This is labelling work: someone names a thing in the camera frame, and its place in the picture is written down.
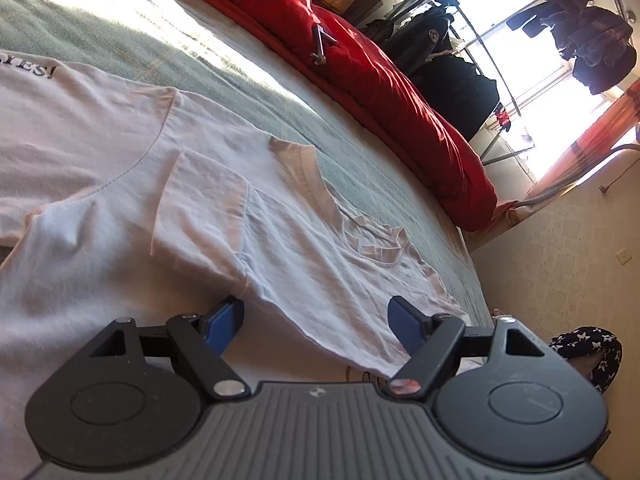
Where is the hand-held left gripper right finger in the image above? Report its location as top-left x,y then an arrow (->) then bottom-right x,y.
386,295 -> 548,402

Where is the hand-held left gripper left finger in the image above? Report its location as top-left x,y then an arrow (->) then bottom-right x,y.
89,295 -> 252,402

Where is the white printed t-shirt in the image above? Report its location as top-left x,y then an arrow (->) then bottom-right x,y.
0,52 -> 473,480

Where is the metal clothes drying rack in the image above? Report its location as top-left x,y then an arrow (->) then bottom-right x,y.
390,0 -> 538,167

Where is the navy star-patterned cloth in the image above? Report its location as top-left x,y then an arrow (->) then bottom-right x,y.
547,325 -> 624,395

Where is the red quilt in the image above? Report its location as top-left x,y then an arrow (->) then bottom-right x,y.
145,0 -> 498,232

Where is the row of small hanging socks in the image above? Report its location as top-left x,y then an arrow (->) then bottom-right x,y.
492,102 -> 513,133

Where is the black coat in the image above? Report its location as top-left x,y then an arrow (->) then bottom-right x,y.
407,52 -> 501,141

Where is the orange checked curtain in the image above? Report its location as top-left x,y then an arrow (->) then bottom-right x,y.
525,77 -> 640,201

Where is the black jacket with round patch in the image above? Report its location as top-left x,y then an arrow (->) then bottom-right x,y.
385,7 -> 463,78

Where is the small metal clamp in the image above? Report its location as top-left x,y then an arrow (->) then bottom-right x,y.
310,24 -> 338,67

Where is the hanging laundry at window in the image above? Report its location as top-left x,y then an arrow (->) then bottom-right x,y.
365,0 -> 640,181

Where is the dark hanging jacket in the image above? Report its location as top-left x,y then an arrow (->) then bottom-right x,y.
542,5 -> 638,96

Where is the wall cable with plug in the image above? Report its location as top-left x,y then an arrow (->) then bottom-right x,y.
597,142 -> 640,195

